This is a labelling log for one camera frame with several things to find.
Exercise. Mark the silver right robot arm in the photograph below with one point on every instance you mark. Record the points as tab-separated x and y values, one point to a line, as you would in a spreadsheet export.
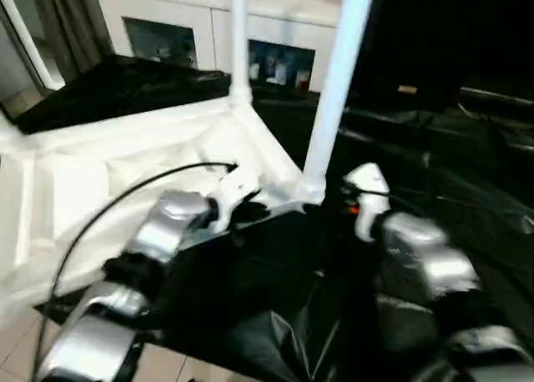
417	236

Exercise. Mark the black speaker box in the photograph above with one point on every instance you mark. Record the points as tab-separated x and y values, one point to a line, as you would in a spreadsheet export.
417	31

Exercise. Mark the grey curtain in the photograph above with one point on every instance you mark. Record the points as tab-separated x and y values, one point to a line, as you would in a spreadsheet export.
75	23

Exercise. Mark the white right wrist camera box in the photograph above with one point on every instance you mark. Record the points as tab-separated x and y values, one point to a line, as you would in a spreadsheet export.
367	177

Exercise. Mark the white plastic table top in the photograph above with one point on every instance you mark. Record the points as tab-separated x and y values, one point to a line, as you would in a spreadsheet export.
125	140

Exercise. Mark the white door frame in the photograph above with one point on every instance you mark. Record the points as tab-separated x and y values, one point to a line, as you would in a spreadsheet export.
33	44

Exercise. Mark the white mug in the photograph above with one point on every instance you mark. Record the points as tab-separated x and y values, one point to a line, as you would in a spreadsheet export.
302	81

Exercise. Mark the white plastic table leg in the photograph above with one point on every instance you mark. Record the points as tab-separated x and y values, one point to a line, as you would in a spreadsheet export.
334	86
240	44

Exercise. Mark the white glass-door cabinet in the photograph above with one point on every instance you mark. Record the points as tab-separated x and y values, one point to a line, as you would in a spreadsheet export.
167	2

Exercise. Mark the black plastic mat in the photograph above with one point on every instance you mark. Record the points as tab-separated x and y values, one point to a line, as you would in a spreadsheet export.
438	169

